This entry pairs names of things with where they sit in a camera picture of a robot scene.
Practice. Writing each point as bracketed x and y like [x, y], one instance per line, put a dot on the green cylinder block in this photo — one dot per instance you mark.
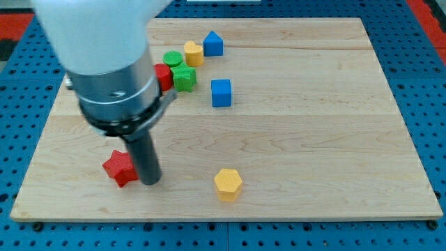
[172, 58]

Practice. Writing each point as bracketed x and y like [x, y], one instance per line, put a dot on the red star block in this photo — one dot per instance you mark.
[120, 168]

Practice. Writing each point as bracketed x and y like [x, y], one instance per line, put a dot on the green star block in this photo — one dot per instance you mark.
[184, 77]

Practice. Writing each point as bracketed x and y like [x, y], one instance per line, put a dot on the yellow hexagon block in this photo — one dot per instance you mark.
[228, 185]

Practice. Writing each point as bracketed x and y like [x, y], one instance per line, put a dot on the blue cube block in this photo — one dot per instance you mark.
[221, 92]

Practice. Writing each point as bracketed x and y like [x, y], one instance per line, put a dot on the blue triangular prism block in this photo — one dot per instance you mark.
[213, 45]

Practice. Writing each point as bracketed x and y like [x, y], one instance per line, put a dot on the red cylinder block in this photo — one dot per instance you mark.
[164, 76]

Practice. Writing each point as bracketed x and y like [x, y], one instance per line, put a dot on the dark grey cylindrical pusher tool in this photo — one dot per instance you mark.
[143, 156]

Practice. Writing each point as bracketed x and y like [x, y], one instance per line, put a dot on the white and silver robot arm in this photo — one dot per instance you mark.
[103, 46]

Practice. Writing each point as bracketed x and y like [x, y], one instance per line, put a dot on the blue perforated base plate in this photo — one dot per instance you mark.
[413, 68]

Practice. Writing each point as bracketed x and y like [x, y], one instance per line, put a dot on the light wooden board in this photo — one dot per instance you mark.
[313, 130]

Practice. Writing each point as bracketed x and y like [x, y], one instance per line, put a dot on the yellow heart block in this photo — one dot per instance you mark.
[194, 55]

